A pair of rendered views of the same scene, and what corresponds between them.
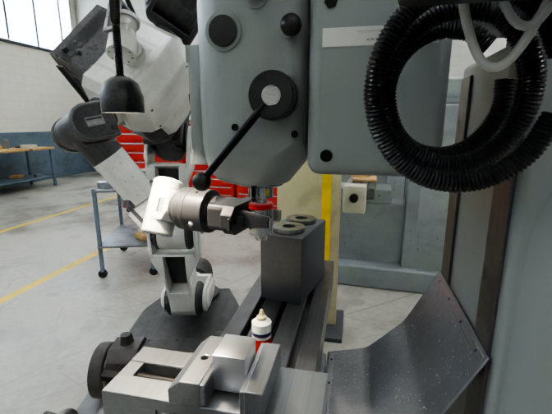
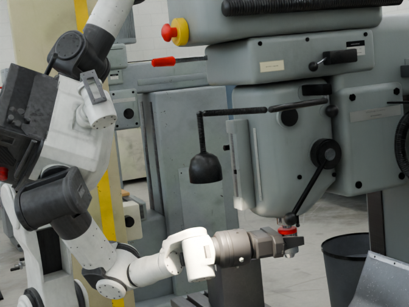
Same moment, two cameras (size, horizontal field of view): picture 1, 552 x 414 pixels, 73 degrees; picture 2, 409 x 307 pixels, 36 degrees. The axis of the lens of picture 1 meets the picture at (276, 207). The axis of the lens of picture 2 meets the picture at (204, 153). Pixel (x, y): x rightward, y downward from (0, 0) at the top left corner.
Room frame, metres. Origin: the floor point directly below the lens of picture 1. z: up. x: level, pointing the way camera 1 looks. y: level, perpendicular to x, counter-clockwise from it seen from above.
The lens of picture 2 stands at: (-0.42, 1.06, 1.67)
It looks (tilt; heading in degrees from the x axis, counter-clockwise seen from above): 8 degrees down; 324
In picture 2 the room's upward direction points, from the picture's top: 6 degrees counter-clockwise
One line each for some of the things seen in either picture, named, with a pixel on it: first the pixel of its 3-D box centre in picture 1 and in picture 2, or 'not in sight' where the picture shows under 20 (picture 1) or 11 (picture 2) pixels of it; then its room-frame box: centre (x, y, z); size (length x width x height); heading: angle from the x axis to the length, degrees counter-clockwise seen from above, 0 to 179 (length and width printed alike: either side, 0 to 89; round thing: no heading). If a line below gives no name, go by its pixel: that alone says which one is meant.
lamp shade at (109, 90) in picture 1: (121, 94); (204, 166); (0.67, 0.27, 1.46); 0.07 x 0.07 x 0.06
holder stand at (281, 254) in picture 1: (294, 254); (232, 279); (1.04, -0.06, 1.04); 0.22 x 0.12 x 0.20; 156
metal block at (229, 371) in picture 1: (235, 362); not in sight; (0.52, 0.06, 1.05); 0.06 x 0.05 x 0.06; 168
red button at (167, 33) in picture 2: not in sight; (170, 32); (0.74, 0.28, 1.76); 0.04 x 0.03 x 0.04; 168
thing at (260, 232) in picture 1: (260, 220); (288, 242); (0.69, 0.03, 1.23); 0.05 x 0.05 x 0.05
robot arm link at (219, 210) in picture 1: (219, 213); (252, 245); (0.72, 0.11, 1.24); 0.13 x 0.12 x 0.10; 157
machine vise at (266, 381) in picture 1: (218, 388); not in sight; (0.53, 0.09, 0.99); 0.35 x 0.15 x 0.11; 78
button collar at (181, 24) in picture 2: not in sight; (179, 31); (0.74, 0.25, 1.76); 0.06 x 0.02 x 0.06; 168
